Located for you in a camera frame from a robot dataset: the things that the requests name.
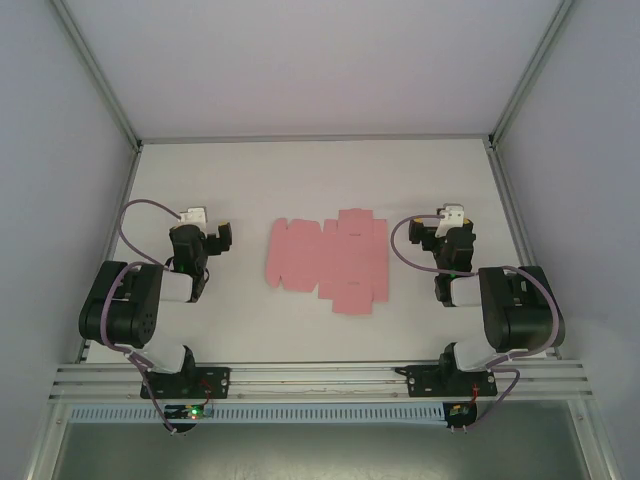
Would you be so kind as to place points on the pink paper box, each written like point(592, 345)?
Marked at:
point(325, 260)

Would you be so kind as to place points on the circuit board without LED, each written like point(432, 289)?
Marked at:
point(460, 411)

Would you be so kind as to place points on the circuit board with lit LED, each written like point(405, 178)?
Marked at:
point(192, 412)

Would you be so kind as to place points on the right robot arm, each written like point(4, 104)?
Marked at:
point(520, 320)

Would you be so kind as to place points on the aluminium frame post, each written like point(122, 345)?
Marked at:
point(102, 75)
point(528, 75)

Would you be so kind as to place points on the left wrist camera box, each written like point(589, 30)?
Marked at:
point(194, 215)

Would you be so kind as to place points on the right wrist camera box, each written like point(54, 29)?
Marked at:
point(452, 212)

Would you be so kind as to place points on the aluminium table edge rail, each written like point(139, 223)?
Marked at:
point(125, 190)
point(315, 137)
point(509, 200)

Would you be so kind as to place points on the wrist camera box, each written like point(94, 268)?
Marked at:
point(452, 212)
point(194, 215)

